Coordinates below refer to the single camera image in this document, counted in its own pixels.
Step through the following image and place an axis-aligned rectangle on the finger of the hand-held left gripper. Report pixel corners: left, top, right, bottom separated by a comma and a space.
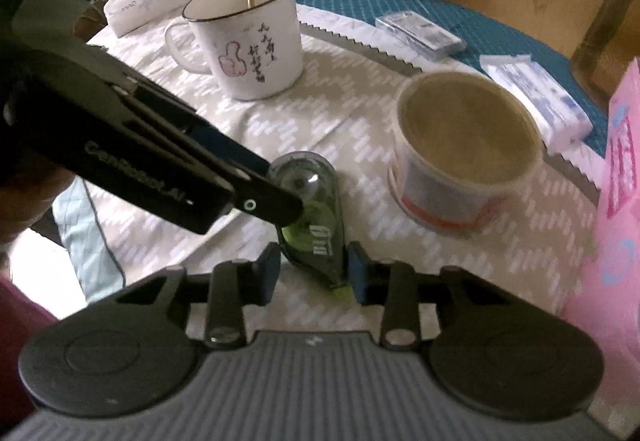
134, 83, 272, 180
219, 170, 305, 226

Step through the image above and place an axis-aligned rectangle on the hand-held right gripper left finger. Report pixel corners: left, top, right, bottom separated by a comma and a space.
115, 242, 282, 350

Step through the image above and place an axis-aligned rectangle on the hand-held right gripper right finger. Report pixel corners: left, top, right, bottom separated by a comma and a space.
346, 241, 482, 350

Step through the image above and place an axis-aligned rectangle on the green correction tape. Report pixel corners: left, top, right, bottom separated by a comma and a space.
267, 152, 351, 293

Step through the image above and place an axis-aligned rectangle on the white enamel mug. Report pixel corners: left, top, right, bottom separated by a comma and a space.
165, 0, 305, 102

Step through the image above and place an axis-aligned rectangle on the beige patterned tablecloth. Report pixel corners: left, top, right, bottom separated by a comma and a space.
84, 3, 608, 354

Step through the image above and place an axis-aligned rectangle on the light blue quilted cloth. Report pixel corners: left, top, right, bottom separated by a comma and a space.
52, 176, 127, 308

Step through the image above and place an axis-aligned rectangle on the round paper tub red label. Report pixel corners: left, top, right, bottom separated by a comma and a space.
387, 71, 546, 238

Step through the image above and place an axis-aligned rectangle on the small clear blister packet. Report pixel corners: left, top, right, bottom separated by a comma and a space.
375, 11, 464, 62

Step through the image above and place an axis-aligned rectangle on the person's maroon clothing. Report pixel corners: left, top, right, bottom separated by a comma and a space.
0, 271, 62, 441

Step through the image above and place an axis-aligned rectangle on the white blue print tissue pack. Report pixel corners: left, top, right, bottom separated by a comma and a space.
479, 53, 594, 148

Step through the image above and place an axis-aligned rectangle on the pink plastic package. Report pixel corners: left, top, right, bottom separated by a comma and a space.
562, 55, 640, 373

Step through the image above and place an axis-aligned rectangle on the teal woven mat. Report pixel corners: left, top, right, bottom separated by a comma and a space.
187, 0, 612, 162

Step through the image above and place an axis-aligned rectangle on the wooden chair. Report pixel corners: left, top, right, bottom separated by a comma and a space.
570, 0, 640, 92

